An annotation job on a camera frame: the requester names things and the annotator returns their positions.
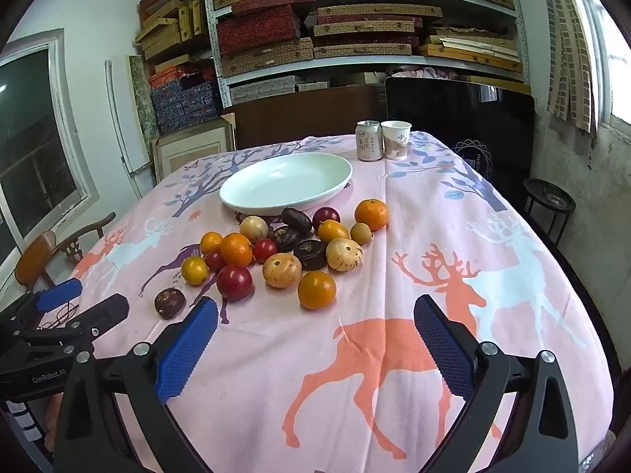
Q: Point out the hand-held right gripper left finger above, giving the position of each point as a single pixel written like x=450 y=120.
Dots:
x=187 y=345

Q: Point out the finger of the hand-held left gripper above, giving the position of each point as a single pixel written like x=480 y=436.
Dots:
x=59 y=293
x=103 y=313

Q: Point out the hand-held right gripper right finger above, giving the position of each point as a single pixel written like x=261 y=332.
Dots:
x=443 y=345

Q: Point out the dark brown water chestnut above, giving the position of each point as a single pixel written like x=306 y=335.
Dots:
x=286 y=239
x=296 y=218
x=169 y=303
x=310 y=254

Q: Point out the beige speckled round fruit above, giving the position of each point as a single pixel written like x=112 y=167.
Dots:
x=281 y=270
x=253 y=229
x=343 y=254

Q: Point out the white oval plate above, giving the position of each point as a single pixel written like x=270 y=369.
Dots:
x=286 y=182

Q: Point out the eyeglasses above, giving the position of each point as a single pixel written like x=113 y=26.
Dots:
x=59 y=316

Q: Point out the brown wooden chair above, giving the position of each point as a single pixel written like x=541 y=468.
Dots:
x=34 y=258

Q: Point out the dark red plum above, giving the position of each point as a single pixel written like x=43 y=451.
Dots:
x=326 y=215
x=234 y=283

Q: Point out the red tomato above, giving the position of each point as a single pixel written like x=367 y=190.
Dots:
x=214 y=261
x=264 y=251

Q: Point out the pink deer print tablecloth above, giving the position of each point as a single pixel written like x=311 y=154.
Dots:
x=276 y=354

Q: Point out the small tan longan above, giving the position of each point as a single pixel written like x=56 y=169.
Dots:
x=361 y=234

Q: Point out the white framed window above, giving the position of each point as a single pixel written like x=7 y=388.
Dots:
x=29 y=133

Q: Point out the black round stool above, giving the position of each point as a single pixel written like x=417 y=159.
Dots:
x=548 y=198

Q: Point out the framed picture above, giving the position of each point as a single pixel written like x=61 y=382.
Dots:
x=190 y=152

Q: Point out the white board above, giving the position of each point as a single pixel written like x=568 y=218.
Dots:
x=121 y=118

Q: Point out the white paper cup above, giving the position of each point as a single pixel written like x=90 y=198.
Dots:
x=397 y=140

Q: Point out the green marbled board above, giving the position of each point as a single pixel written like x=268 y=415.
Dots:
x=143 y=98

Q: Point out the pink drink can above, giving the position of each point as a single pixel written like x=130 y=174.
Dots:
x=368 y=143

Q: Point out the stack of blue patterned boxes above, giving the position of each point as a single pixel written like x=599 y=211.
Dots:
x=185 y=103

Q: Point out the black glossy panel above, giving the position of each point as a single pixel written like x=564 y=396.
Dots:
x=458 y=108

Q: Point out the brown wooden board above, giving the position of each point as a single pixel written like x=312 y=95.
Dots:
x=296 y=113

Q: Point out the pile of yellow woven boxes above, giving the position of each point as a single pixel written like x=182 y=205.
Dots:
x=167 y=29

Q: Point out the shelf of stacked boxes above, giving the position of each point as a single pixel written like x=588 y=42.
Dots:
x=345 y=61

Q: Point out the checked beige curtain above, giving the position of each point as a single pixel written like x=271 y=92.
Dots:
x=567 y=59

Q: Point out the pile of flat storage boxes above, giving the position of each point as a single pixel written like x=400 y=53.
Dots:
x=266 y=29

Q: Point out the bright window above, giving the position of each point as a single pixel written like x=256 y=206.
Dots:
x=616 y=34

